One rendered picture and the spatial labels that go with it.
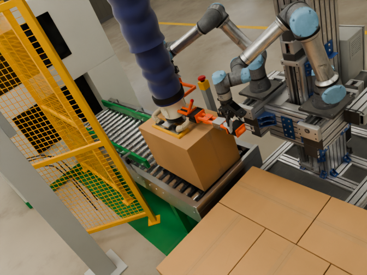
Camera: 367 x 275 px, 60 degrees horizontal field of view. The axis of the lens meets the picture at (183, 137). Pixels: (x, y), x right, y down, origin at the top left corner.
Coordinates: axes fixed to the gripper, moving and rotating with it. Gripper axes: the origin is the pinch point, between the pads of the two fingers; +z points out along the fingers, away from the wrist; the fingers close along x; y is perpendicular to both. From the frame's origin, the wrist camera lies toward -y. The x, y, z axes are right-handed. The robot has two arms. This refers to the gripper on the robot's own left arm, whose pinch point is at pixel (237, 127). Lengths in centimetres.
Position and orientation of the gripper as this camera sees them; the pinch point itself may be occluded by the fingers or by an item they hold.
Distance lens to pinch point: 185.9
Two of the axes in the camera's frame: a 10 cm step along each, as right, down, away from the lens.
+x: -7.1, 5.9, -3.9
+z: 3.3, 7.6, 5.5
